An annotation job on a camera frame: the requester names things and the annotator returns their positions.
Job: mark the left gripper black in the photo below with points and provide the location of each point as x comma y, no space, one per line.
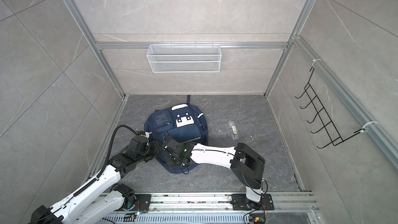
156,148

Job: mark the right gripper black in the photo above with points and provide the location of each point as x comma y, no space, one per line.
167,158

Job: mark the navy blue student backpack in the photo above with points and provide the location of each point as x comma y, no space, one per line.
184,123

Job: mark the small clear plastic object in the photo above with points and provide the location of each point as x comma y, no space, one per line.
233,130

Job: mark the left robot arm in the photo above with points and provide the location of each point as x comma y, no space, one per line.
103,193

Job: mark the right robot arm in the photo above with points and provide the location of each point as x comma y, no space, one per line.
246,164

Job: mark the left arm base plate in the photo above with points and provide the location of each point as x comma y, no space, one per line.
139,203

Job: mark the aluminium front rail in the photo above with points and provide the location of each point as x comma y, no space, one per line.
218,208

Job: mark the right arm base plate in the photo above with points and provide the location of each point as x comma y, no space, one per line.
248,202

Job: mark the white wire mesh basket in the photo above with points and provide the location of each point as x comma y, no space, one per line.
184,58

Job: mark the black wire hook rack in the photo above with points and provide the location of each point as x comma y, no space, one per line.
321,114

